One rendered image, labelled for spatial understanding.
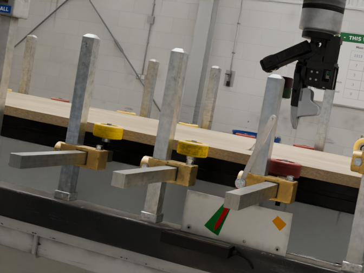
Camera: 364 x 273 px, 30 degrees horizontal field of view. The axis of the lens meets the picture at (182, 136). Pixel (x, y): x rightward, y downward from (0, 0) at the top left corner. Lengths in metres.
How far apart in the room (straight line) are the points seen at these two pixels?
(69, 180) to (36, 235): 0.19
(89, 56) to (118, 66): 8.36
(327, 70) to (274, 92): 0.15
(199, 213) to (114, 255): 0.27
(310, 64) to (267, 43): 7.73
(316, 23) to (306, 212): 0.55
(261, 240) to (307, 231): 0.23
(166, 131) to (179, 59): 0.18
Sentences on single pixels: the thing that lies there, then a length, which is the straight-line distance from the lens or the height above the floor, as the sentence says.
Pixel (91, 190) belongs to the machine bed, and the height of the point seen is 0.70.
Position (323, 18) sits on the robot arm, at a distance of 1.47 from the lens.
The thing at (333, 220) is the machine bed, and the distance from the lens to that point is 1.79.
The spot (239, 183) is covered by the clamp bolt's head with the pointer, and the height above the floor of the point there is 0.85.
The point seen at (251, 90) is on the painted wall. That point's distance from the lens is 9.20.
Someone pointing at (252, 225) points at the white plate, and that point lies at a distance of 1.60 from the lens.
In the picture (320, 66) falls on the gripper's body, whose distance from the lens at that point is 1.47.
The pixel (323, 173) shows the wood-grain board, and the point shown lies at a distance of 1.72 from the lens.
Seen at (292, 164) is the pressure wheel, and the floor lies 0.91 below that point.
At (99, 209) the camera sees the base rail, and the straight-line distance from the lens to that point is 1.75.
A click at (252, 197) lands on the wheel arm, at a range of 1.36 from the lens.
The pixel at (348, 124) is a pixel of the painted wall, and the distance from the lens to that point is 8.83.
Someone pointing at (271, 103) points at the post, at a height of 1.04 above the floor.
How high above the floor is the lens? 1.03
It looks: 4 degrees down
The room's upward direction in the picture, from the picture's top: 10 degrees clockwise
